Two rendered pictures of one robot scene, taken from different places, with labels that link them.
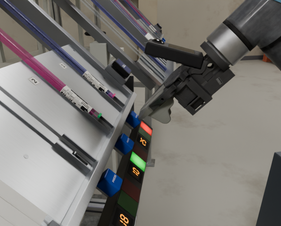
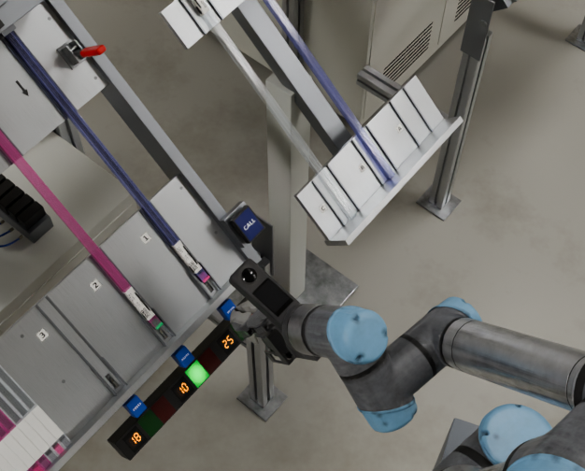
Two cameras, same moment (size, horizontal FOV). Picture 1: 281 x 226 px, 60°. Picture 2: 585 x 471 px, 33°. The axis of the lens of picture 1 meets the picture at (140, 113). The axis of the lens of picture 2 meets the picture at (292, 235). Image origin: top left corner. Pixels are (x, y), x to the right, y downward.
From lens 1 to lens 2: 130 cm
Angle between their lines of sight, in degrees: 42
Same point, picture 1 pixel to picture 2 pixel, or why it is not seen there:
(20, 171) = (55, 394)
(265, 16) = (325, 351)
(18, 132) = (63, 358)
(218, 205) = not seen: hidden behind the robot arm
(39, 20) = (144, 132)
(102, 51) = (284, 101)
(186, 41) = not seen: outside the picture
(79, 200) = (88, 430)
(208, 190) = not seen: hidden behind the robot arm
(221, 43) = (292, 336)
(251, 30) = (315, 350)
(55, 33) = (163, 154)
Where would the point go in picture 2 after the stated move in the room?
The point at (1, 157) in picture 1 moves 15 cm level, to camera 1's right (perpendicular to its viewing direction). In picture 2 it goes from (45, 383) to (125, 435)
